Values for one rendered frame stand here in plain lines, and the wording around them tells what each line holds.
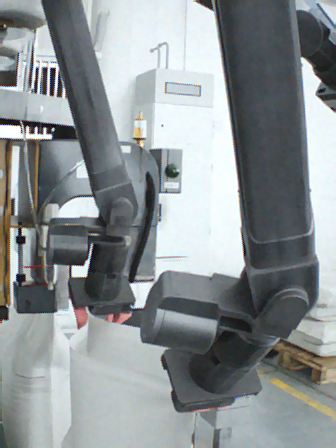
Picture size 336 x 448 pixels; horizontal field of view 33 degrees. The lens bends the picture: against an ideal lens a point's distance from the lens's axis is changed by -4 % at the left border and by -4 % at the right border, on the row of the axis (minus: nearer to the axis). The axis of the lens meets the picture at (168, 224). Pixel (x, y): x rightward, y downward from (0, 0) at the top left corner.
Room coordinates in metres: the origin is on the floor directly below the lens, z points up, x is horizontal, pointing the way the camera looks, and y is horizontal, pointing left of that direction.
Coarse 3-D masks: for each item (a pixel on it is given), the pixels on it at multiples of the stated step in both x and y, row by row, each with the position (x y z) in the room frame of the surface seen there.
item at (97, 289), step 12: (96, 276) 0.89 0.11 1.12; (108, 276) 0.89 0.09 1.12; (120, 276) 0.90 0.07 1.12; (72, 288) 0.92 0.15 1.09; (84, 288) 0.92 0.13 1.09; (96, 288) 0.90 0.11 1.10; (108, 288) 0.90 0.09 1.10; (120, 288) 0.93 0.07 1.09; (84, 300) 0.90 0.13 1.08; (96, 300) 0.91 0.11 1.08; (108, 300) 0.91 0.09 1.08; (120, 300) 0.92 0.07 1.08; (132, 300) 0.93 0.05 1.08
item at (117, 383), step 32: (96, 320) 0.98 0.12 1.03; (96, 352) 0.98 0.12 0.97; (128, 352) 0.94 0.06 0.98; (160, 352) 0.90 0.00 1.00; (96, 384) 0.74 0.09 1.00; (128, 384) 0.72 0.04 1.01; (160, 384) 0.69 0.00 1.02; (96, 416) 0.74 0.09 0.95; (128, 416) 0.72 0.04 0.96; (160, 416) 0.69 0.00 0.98; (192, 416) 0.63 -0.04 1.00
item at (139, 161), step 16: (48, 144) 1.07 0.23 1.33; (64, 144) 1.08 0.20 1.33; (128, 144) 1.13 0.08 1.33; (48, 160) 1.07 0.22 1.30; (64, 160) 1.08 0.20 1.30; (80, 160) 1.10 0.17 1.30; (128, 160) 1.13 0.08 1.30; (144, 160) 1.15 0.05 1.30; (48, 176) 1.07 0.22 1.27; (144, 176) 1.15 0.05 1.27; (48, 192) 1.07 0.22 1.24; (64, 192) 1.08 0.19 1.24; (80, 192) 1.10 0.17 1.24; (144, 192) 1.15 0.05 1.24; (144, 208) 1.15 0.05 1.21; (144, 224) 1.15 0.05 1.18; (32, 240) 1.10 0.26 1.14; (32, 256) 1.10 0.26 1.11; (128, 256) 1.14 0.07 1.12; (144, 256) 1.15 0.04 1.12; (32, 272) 1.10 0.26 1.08; (128, 272) 1.14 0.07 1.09; (144, 272) 1.15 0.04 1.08
